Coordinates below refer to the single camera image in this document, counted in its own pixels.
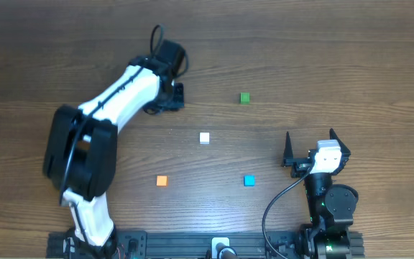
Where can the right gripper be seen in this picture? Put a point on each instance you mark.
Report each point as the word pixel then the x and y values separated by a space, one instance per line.
pixel 300 167

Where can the blue cube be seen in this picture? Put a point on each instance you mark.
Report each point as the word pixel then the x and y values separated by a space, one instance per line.
pixel 249 180

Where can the green cube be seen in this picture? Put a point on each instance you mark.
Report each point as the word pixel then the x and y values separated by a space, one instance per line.
pixel 244 98

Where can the orange cube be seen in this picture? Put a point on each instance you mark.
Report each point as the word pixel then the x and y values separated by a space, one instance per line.
pixel 161 180

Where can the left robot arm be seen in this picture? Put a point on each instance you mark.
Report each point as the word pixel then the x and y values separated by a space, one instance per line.
pixel 128 97

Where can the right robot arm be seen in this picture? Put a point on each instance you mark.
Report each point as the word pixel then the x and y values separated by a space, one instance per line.
pixel 340 205

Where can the white cube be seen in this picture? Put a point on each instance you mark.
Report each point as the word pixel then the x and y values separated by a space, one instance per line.
pixel 204 137

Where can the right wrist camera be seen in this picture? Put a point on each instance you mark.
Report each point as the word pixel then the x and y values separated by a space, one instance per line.
pixel 326 156

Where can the mounting rail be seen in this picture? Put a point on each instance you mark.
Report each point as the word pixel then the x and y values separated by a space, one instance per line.
pixel 192 244

